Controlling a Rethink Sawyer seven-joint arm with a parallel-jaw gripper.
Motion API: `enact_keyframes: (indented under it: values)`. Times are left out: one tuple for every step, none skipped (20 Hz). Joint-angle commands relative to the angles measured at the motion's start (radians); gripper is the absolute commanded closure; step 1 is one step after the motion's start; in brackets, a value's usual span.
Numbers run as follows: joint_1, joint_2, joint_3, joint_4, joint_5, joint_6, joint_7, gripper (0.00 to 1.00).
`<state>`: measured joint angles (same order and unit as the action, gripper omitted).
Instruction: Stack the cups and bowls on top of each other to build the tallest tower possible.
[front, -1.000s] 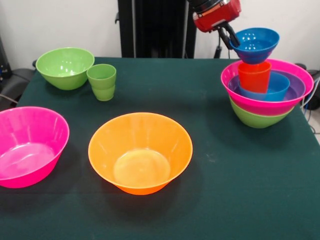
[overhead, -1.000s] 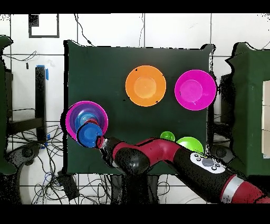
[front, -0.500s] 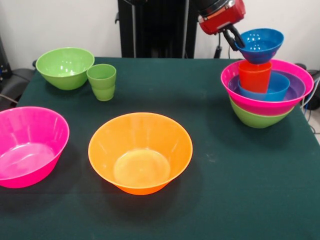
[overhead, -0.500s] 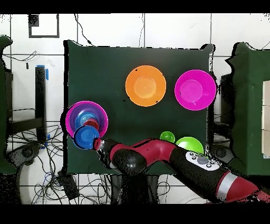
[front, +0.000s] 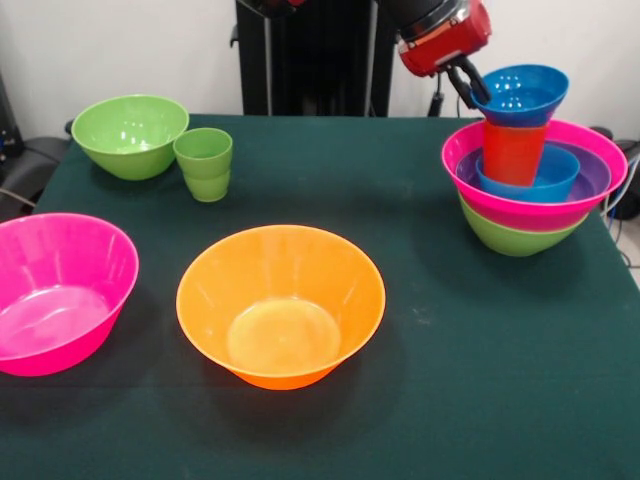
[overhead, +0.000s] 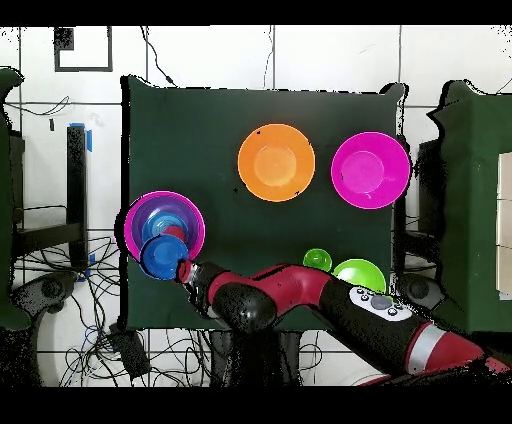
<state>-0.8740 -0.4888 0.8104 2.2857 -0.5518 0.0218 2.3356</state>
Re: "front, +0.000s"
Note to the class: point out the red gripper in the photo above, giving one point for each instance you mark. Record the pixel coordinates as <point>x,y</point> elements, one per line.
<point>445,47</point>

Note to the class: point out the dark blue bowl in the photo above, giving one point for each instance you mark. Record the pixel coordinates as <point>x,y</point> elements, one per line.
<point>525,100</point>

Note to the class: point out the orange-red plastic cup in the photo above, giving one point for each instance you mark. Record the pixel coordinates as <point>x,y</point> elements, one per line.
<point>512,155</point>

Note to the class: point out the pink plastic bowl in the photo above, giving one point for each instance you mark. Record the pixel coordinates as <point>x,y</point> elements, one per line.
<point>60,280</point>
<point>575,135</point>

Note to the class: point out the translucent blue bowl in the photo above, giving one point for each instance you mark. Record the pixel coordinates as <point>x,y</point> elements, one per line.
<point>555,180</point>

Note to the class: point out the purple plastic bowl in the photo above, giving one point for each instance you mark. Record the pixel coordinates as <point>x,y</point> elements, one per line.
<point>592,175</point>

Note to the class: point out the orange plastic bowl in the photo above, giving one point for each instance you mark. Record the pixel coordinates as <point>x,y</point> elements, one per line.
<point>280,260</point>

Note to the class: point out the green plastic bowl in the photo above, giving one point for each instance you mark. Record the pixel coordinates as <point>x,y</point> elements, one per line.
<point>520,242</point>
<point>130,130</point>

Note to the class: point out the green plastic cup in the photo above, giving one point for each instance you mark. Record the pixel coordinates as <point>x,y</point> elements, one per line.
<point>205,175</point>

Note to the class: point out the dark green tablecloth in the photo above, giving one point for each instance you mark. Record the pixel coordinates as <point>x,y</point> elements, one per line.
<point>450,375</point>

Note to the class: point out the black equipment box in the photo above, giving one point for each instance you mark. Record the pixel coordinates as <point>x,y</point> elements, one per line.
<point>7,120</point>

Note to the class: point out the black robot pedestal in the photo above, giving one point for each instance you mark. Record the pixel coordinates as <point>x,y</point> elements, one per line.
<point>310,60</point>

